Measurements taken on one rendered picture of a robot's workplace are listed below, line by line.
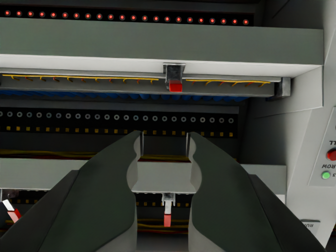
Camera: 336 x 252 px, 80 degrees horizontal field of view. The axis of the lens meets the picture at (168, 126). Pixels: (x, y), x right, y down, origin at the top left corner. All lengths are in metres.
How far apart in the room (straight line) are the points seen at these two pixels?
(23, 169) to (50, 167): 0.04
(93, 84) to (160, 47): 0.13
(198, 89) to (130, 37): 0.12
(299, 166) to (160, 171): 0.20
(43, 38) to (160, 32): 0.14
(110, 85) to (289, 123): 0.28
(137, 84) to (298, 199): 0.30
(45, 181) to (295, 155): 0.37
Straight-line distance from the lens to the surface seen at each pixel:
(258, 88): 0.34
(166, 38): 0.26
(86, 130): 0.46
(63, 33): 0.29
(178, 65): 0.26
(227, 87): 0.33
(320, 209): 0.42
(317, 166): 0.37
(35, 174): 0.37
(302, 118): 0.33
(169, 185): 0.32
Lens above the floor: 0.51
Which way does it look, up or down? 20 degrees up
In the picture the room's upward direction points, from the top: 178 degrees counter-clockwise
